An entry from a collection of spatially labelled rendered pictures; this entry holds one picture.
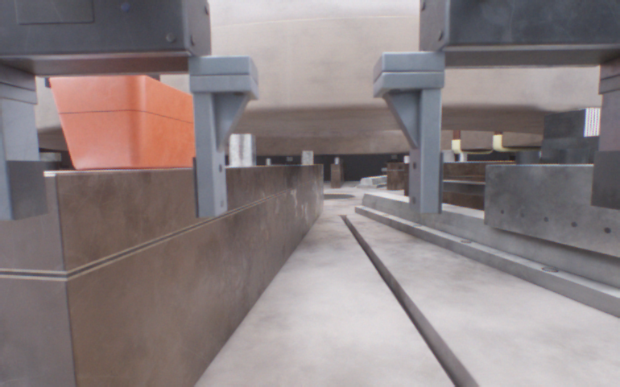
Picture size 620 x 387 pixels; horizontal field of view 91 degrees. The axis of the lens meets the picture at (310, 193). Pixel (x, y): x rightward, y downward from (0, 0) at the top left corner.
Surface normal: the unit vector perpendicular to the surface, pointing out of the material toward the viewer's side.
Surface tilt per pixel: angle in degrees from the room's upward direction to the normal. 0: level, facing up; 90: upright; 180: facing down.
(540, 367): 0
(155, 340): 90
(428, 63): 90
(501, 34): 90
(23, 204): 90
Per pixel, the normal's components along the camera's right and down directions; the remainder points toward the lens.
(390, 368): -0.02, -0.99
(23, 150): 1.00, -0.02
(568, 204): -0.97, 0.04
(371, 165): 0.22, 0.09
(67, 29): 0.00, 0.10
